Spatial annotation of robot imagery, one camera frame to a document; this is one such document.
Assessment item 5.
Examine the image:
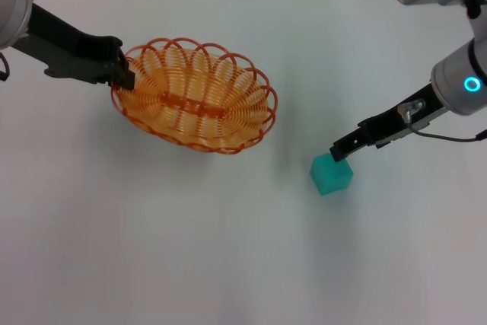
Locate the orange wire oval basket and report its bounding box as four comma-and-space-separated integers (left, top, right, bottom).
110, 37, 279, 155

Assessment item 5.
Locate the teal foam cube block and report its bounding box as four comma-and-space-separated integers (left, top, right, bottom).
309, 152, 355, 198

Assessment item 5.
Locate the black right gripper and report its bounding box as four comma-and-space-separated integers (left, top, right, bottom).
329, 83, 447, 163

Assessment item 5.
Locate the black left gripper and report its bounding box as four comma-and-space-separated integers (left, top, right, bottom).
11, 2, 137, 91

